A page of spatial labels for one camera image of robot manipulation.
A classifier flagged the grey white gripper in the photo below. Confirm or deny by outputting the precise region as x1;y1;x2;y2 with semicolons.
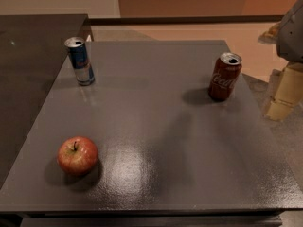
258;0;303;121

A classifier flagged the red coca-cola can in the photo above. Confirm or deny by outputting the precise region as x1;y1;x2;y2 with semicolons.
208;52;242;101

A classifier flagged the blue silver redbull can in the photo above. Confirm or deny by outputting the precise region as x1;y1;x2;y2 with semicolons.
64;37;95;86

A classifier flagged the red apple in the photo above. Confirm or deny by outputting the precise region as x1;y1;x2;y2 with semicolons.
57;136;98;176

